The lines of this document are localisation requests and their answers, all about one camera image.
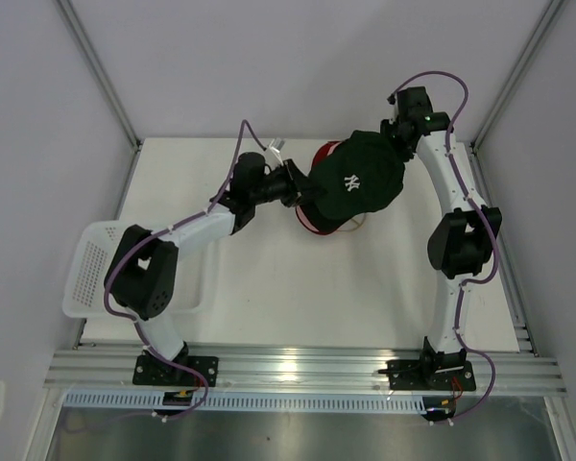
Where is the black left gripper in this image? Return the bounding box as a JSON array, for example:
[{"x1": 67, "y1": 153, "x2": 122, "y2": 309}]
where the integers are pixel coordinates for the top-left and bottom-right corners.
[{"x1": 251, "y1": 159, "x2": 327, "y2": 208}]

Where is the pink baseball cap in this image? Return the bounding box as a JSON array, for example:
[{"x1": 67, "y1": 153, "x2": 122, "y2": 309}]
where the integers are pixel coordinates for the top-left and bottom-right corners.
[{"x1": 295, "y1": 143, "x2": 342, "y2": 234}]

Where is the dark green baseball cap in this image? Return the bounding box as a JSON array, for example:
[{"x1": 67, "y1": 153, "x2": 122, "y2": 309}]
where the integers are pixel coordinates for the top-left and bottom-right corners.
[{"x1": 309, "y1": 131, "x2": 405, "y2": 221}]

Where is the black baseball cap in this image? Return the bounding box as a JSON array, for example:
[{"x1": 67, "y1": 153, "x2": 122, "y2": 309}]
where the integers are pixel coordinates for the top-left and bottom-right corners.
[{"x1": 296, "y1": 204, "x2": 348, "y2": 236}]

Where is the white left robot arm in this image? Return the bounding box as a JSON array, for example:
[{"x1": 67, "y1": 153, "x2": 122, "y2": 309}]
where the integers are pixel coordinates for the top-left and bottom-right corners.
[{"x1": 104, "y1": 152, "x2": 326, "y2": 387}]

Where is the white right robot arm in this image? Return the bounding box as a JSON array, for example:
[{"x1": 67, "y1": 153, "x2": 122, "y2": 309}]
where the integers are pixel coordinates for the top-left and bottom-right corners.
[{"x1": 380, "y1": 86, "x2": 502, "y2": 392}]

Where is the white plastic basket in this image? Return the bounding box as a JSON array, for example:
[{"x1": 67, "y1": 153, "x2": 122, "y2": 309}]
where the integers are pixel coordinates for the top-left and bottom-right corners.
[{"x1": 62, "y1": 220, "x2": 219, "y2": 319}]

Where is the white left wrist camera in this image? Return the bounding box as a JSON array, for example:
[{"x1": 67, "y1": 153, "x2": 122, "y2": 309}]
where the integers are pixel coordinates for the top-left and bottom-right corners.
[{"x1": 267, "y1": 137, "x2": 285, "y2": 164}]

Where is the gold wire hat stand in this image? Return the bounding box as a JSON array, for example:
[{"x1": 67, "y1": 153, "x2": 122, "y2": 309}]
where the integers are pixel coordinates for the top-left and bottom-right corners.
[{"x1": 338, "y1": 213, "x2": 367, "y2": 232}]

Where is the right aluminium frame post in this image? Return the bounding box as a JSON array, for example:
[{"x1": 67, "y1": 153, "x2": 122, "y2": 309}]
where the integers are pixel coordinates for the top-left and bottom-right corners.
[{"x1": 470, "y1": 0, "x2": 569, "y2": 152}]

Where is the aluminium frame post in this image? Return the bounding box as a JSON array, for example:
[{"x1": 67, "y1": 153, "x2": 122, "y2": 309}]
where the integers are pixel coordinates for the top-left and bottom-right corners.
[
  {"x1": 53, "y1": 0, "x2": 141, "y2": 151},
  {"x1": 470, "y1": 0, "x2": 569, "y2": 152}
]

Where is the white slotted cable duct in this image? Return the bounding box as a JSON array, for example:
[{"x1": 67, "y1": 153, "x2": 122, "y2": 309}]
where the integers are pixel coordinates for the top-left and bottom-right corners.
[{"x1": 63, "y1": 390, "x2": 426, "y2": 415}]

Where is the aluminium mounting rail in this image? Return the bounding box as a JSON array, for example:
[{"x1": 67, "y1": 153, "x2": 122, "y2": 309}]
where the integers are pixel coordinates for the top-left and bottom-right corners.
[{"x1": 44, "y1": 342, "x2": 567, "y2": 397}]

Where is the left aluminium frame post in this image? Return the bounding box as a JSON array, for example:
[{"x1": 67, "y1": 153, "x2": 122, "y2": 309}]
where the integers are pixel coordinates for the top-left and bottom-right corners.
[{"x1": 53, "y1": 0, "x2": 141, "y2": 151}]

